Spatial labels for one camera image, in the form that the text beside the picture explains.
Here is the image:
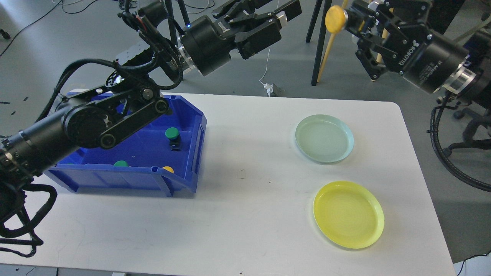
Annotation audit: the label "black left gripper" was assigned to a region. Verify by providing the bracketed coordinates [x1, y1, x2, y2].
[179, 0, 302, 76]

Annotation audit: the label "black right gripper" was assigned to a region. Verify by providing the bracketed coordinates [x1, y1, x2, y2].
[345, 0, 469, 93]

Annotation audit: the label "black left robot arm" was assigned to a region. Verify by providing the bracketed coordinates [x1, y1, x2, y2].
[1, 0, 302, 258]

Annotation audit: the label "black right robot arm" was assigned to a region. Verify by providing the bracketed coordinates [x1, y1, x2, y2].
[339, 0, 491, 192]

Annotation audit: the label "light green plate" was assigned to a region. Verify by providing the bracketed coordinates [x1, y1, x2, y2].
[295, 115, 355, 164]

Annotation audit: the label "yellow plate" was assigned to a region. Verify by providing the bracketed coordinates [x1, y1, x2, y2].
[313, 181, 385, 250]

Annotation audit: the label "wooden easel legs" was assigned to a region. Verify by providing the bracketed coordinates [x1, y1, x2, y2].
[317, 0, 392, 82]

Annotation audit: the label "black computer tower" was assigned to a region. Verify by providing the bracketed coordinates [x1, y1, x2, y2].
[427, 0, 465, 34]

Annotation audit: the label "white power adapter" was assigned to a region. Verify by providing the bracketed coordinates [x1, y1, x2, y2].
[263, 83, 278, 97]

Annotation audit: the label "black tripod right legs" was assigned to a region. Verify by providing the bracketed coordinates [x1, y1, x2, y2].
[305, 0, 332, 86]

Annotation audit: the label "black tripod legs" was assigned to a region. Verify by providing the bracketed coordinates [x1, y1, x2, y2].
[305, 0, 332, 86]
[164, 0, 191, 36]

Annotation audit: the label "black tripod left legs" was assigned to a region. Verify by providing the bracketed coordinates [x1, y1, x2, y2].
[164, 0, 191, 36]

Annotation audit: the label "black chair base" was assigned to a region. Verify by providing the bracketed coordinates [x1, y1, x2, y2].
[443, 108, 491, 157]

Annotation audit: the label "blue plastic storage bin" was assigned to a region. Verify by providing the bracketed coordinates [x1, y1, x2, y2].
[44, 95, 207, 196]

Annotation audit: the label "white cable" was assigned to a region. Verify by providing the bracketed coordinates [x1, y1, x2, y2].
[259, 0, 280, 85]

